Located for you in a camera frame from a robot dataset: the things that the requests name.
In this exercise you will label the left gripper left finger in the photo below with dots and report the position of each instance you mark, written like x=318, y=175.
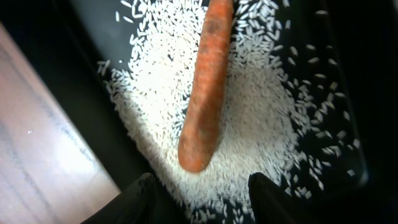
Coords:
x=144, y=201

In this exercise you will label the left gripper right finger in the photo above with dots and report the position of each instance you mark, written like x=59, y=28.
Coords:
x=271, y=205

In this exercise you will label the white rice pile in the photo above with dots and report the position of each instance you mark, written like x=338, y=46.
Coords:
x=285, y=112

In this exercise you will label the orange carrot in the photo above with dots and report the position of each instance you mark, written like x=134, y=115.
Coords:
x=199, y=137

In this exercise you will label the black rectangular tray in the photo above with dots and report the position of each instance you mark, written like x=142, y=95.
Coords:
x=62, y=39

